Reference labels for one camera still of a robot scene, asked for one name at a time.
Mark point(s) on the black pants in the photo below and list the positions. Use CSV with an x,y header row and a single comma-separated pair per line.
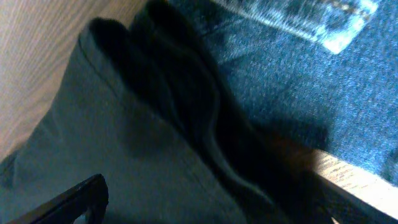
x,y
147,107

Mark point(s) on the blue denim jeans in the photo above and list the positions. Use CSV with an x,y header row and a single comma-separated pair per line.
x,y
321,72

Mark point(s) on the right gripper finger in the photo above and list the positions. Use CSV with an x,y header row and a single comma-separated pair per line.
x,y
87,199

